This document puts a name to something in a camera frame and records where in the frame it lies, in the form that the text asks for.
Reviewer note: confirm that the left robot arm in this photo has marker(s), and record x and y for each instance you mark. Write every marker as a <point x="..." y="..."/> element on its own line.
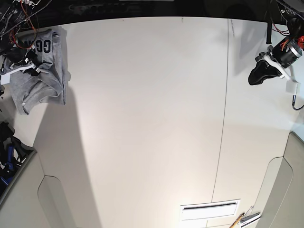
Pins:
<point x="293" y="12"/>

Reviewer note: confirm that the wooden pencil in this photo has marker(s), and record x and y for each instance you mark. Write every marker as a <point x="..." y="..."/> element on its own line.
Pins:
<point x="237" y="220"/>

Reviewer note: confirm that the white desk cable grommet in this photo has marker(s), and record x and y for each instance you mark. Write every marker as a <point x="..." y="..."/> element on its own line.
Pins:
<point x="210" y="210"/>

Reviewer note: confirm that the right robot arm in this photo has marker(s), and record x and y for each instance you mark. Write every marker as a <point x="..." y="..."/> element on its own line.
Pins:
<point x="128" y="44"/>

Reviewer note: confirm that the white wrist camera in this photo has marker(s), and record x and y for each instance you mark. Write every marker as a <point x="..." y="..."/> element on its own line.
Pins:
<point x="292" y="87"/>
<point x="4" y="79"/>

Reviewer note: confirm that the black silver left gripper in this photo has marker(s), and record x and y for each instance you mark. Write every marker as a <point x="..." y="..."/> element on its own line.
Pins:
<point x="273" y="63"/>

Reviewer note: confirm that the blue clamp tool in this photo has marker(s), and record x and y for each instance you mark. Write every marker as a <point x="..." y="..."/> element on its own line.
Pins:
<point x="8" y="166"/>

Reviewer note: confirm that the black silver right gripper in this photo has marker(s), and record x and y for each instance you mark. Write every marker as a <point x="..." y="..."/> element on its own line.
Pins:
<point x="17" y="59"/>

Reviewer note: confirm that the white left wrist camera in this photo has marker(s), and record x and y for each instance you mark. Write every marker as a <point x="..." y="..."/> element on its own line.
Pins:
<point x="292" y="87"/>

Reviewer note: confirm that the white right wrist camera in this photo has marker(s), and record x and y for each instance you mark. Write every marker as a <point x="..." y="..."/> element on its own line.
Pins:
<point x="4" y="79"/>

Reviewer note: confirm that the grey T-shirt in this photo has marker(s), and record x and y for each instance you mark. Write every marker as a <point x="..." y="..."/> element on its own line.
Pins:
<point x="50" y="85"/>

